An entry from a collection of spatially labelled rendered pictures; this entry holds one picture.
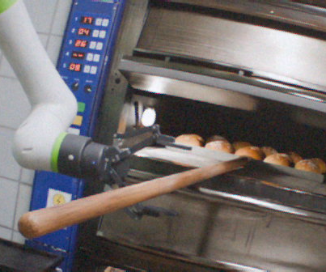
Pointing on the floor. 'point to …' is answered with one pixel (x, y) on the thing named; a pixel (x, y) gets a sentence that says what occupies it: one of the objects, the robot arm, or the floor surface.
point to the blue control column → (57, 182)
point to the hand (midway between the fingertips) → (178, 180)
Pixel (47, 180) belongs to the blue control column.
